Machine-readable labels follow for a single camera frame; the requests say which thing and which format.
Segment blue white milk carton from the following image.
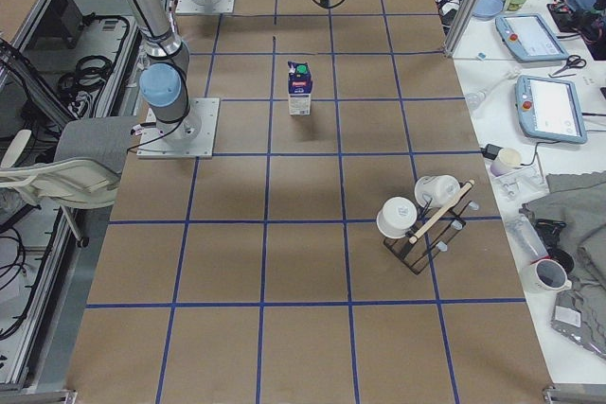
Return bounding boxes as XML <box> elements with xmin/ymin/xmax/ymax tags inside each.
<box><xmin>288</xmin><ymin>61</ymin><xmax>313</xmax><ymax>115</ymax></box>

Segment paper cup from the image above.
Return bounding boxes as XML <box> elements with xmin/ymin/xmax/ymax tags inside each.
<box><xmin>490</xmin><ymin>148</ymin><xmax>522</xmax><ymax>177</ymax></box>

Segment far teach pendant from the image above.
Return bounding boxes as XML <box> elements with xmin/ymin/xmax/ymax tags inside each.
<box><xmin>494</xmin><ymin>13</ymin><xmax>569</xmax><ymax>62</ymax></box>

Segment teach pendant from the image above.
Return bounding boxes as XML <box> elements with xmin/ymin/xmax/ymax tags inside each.
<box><xmin>494</xmin><ymin>13</ymin><xmax>569</xmax><ymax>62</ymax></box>
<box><xmin>515</xmin><ymin>75</ymin><xmax>587</xmax><ymax>144</ymax></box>

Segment white smiley mug on rack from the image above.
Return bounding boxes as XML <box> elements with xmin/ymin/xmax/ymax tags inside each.
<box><xmin>414</xmin><ymin>175</ymin><xmax>460</xmax><ymax>208</ymax></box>

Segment near teach pendant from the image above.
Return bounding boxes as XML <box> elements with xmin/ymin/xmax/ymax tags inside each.
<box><xmin>515</xmin><ymin>75</ymin><xmax>587</xmax><ymax>144</ymax></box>

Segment black scissors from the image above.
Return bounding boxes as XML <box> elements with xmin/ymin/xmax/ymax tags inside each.
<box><xmin>549</xmin><ymin>54</ymin><xmax>587</xmax><ymax>78</ymax></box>

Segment grey office chair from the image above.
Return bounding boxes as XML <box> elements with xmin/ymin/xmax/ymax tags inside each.
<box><xmin>1</xmin><ymin>115</ymin><xmax>137</xmax><ymax>247</ymax></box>

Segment grey cloth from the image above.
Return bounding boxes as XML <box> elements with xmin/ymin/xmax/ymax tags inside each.
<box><xmin>520</xmin><ymin>172</ymin><xmax>605</xmax><ymax>358</ymax></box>

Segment white red mug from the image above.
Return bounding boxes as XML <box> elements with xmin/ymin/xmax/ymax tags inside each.
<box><xmin>519</xmin><ymin>258</ymin><xmax>572</xmax><ymax>293</ymax></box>

